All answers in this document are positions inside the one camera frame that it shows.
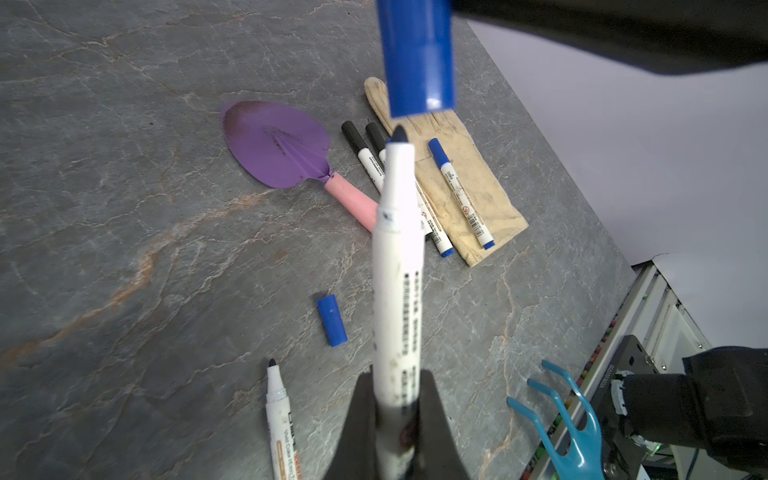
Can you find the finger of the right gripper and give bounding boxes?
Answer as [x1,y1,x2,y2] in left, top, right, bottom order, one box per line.
[452,0,767,75]

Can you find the beige work glove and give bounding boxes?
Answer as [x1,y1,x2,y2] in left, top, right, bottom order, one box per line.
[364,77,528,267]

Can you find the white marker pen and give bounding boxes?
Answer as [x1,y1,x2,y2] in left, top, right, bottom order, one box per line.
[265,359,302,480]
[428,138,495,250]
[372,125,424,479]
[341,120,384,192]
[364,121,456,259]

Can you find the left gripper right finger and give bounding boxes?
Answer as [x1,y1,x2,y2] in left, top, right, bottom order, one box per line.
[416,370,469,480]

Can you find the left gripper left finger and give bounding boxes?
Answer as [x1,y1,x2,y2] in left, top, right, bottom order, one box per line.
[324,372,377,479]

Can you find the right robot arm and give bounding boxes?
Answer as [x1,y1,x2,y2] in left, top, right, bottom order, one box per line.
[452,1,767,478]

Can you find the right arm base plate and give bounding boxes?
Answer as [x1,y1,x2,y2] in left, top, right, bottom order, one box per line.
[591,335,658,479]

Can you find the purple trowel pink handle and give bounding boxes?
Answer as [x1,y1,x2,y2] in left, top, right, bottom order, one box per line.
[220,100,377,231]

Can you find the blue pen cap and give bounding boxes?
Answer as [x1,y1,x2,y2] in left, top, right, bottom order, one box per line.
[376,0,456,118]
[316,295,348,347]

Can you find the teal rake yellow handle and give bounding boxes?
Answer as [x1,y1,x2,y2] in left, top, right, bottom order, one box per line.
[506,359,605,480]

